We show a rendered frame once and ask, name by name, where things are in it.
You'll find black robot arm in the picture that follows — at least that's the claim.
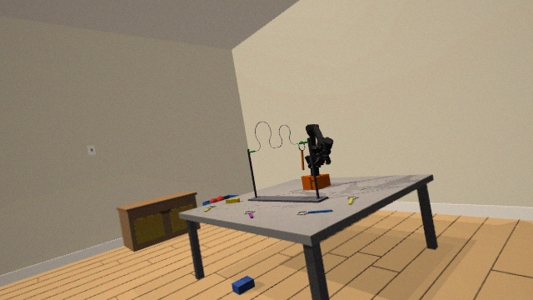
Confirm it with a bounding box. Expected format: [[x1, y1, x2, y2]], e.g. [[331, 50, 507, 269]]
[[306, 124, 333, 176]]

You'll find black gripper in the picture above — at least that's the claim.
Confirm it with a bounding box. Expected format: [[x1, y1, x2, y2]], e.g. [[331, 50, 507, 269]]
[[305, 151, 331, 167]]

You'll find purple handle with white ring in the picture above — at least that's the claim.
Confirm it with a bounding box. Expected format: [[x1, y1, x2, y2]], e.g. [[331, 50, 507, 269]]
[[244, 210, 254, 218]]

